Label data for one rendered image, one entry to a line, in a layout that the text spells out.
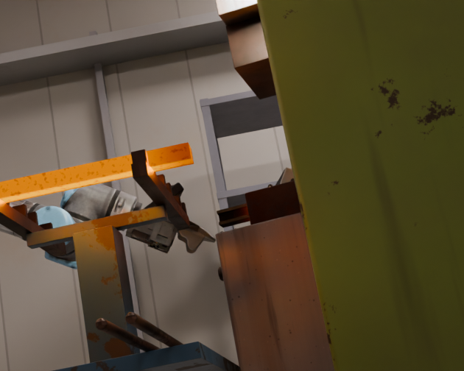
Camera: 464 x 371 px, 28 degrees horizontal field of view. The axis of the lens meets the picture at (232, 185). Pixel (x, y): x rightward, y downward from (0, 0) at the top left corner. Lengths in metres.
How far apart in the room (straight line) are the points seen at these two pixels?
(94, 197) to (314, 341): 0.87
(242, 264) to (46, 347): 3.45
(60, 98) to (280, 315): 3.87
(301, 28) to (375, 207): 0.29
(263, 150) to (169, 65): 0.74
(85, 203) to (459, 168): 1.17
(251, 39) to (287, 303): 0.57
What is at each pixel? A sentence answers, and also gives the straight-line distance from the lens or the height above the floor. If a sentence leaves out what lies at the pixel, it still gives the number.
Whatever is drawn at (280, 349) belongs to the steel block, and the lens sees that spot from 1.55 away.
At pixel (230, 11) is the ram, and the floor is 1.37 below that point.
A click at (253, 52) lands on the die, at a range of 1.85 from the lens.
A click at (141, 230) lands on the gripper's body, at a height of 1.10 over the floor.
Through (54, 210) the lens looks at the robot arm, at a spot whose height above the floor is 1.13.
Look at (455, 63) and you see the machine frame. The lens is 1.33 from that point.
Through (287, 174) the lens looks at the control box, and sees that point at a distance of 2.28.
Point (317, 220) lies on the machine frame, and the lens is 1.29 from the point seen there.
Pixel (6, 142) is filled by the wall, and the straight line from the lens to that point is 5.30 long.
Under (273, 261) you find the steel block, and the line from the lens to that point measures 1.57.
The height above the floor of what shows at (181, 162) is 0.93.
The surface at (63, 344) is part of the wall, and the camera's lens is 4.95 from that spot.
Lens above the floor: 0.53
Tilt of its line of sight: 17 degrees up
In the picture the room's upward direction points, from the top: 11 degrees counter-clockwise
